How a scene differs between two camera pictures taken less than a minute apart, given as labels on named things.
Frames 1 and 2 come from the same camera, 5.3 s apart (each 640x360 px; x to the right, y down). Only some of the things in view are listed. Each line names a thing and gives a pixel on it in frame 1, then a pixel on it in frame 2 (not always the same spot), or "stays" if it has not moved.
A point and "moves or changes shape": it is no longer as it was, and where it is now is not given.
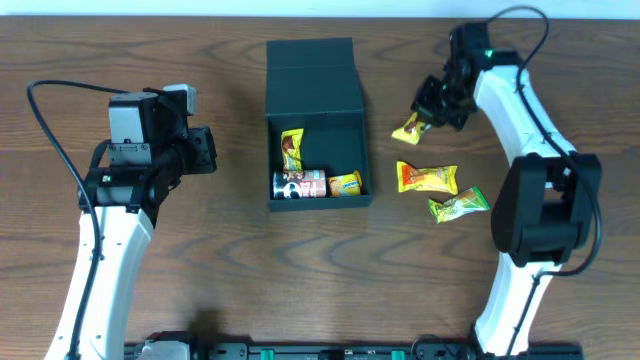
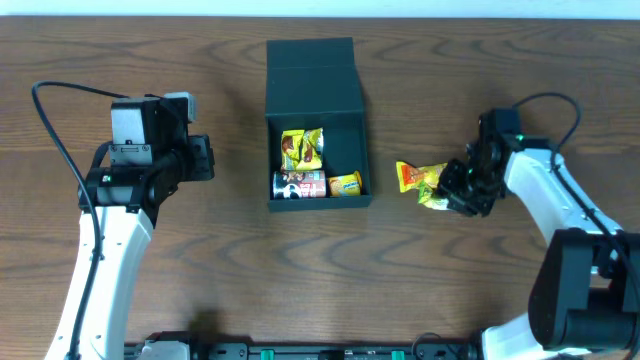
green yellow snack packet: x=468 y=201 moves or changes shape
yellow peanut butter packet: x=411 y=178 stays
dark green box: x=314 y=85 stays
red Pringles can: x=299 y=184 stays
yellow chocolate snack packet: x=411 y=131 to x=311 y=152
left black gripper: x=201 y=150 stays
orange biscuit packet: x=349 y=184 stays
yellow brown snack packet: x=291 y=141 stays
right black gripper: x=435 y=100 to x=461 y=190
